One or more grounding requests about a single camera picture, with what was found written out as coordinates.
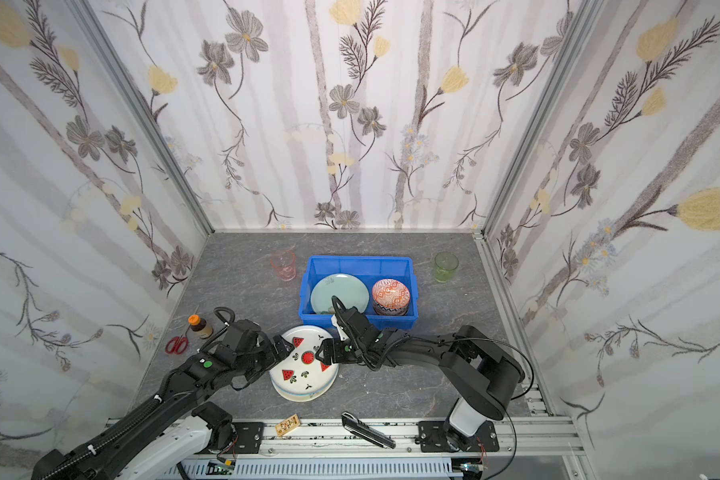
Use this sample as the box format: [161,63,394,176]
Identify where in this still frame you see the watermelon pattern plate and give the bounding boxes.
[269,325,339,394]

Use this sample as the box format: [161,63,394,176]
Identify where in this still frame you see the green floral plate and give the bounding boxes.
[310,273,370,315]

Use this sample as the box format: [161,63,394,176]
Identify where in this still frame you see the orange blue patterned bowl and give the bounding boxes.
[371,278,411,316]

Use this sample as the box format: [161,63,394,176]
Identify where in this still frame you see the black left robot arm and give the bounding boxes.
[31,307,294,479]

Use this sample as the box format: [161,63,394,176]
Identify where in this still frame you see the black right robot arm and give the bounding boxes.
[315,296,526,452]

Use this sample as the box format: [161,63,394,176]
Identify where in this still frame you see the blue plastic bin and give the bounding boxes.
[298,255,419,330]

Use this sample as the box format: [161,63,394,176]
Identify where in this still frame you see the brown bottle orange cap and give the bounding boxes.
[188,314,214,340]

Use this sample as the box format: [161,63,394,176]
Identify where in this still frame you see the black folding tool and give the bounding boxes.
[341,412,396,449]

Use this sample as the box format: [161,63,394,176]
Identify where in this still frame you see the red scissors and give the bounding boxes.
[164,326,190,355]

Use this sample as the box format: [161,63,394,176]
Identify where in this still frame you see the small wooden block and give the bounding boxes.
[275,414,301,437]

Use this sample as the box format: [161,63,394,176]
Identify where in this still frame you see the pink transparent cup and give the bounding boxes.
[270,250,296,282]

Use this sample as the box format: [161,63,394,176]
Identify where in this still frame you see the green transparent cup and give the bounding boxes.
[433,251,459,283]

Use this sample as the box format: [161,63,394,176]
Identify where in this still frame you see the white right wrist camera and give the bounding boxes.
[331,315,348,341]

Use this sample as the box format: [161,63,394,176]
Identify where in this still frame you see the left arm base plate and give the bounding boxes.
[228,422,265,455]

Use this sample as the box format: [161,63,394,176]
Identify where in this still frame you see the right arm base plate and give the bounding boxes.
[415,421,500,453]

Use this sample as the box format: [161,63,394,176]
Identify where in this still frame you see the white perforated cable tray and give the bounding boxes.
[182,458,463,479]

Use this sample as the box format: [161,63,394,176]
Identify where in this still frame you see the aluminium rail frame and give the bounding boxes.
[89,417,586,480]

